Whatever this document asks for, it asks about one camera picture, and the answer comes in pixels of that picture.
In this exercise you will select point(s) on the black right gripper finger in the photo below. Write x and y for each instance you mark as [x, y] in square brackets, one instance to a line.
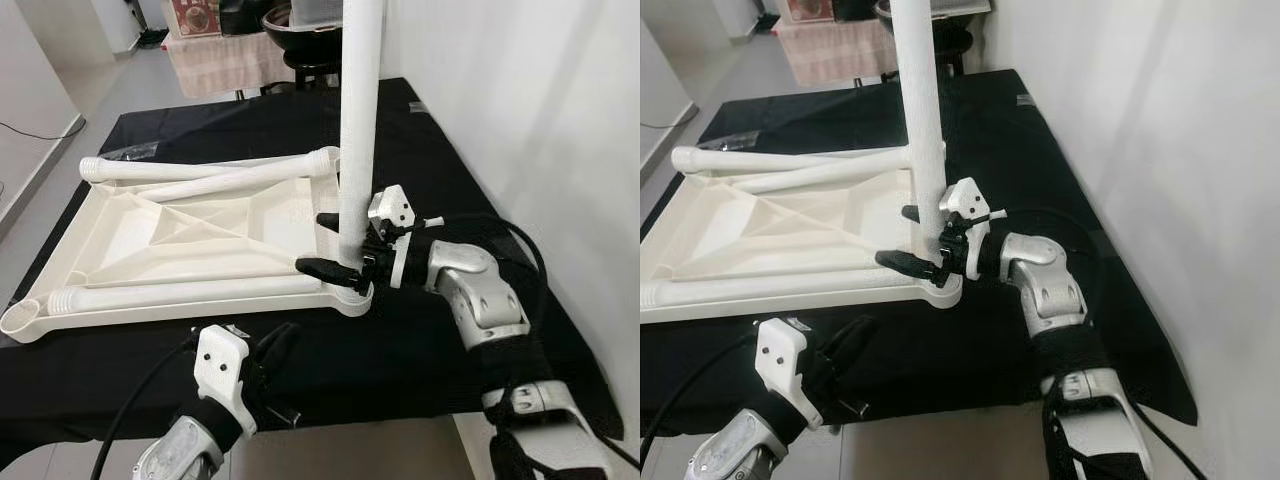
[328, 220]
[905, 263]
[325, 268]
[911, 213]

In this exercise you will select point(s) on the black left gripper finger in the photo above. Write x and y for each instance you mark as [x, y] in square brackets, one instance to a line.
[850, 335]
[278, 342]

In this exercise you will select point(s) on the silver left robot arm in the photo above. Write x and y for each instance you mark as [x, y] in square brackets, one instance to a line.
[740, 455]
[180, 455]

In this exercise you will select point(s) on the white plastic children table top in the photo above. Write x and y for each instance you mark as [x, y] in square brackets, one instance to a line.
[150, 235]
[760, 230]

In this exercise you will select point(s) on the black tablecloth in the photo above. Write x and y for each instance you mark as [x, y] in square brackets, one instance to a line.
[400, 350]
[930, 360]

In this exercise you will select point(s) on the black stool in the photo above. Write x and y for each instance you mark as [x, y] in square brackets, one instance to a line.
[955, 62]
[310, 75]

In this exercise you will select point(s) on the pink cloth covered table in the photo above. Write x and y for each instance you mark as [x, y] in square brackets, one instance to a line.
[830, 55]
[215, 65]

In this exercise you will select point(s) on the black bowl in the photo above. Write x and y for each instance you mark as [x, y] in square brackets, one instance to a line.
[955, 35]
[300, 40]

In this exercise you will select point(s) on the clear plastic storage box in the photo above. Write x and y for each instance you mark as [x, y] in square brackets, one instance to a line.
[318, 10]
[965, 6]

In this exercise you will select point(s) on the red printed box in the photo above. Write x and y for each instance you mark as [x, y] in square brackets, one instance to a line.
[808, 8]
[195, 15]

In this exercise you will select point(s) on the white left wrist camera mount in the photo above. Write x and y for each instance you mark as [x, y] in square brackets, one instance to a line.
[780, 355]
[220, 365]

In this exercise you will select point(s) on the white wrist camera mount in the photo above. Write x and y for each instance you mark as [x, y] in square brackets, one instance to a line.
[965, 198]
[780, 355]
[220, 365]
[390, 208]

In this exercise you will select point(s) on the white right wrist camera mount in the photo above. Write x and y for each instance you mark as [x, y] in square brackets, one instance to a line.
[965, 198]
[390, 208]

